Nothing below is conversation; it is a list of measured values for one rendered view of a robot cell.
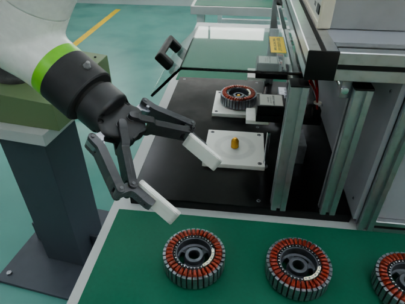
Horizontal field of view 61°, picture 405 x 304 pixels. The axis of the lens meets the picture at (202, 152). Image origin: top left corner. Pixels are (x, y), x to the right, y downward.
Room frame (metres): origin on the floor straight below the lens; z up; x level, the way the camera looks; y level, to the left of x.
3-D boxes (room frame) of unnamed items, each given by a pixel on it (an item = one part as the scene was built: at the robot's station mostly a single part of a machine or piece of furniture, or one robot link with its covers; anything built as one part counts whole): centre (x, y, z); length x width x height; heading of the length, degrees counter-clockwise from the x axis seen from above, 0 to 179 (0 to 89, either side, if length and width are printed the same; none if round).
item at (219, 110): (0.97, -0.11, 0.78); 0.15 x 0.15 x 0.01; 83
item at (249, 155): (0.73, -0.08, 0.78); 0.15 x 0.15 x 0.01; 83
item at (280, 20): (0.83, -0.20, 1.03); 0.62 x 0.01 x 0.03; 173
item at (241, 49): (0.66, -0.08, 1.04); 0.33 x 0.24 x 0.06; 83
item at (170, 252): (0.40, 0.02, 0.77); 0.11 x 0.11 x 0.04
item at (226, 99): (0.97, -0.11, 0.80); 0.11 x 0.11 x 0.04
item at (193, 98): (0.84, -0.11, 0.76); 0.64 x 0.47 x 0.02; 173
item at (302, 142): (0.71, -0.23, 0.80); 0.07 x 0.05 x 0.06; 173
